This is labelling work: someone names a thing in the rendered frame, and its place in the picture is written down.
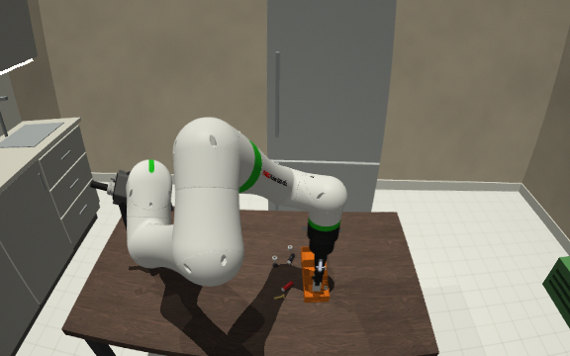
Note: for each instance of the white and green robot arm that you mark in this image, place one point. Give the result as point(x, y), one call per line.
point(209, 157)

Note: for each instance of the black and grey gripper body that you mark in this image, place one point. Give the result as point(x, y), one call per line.
point(321, 250)

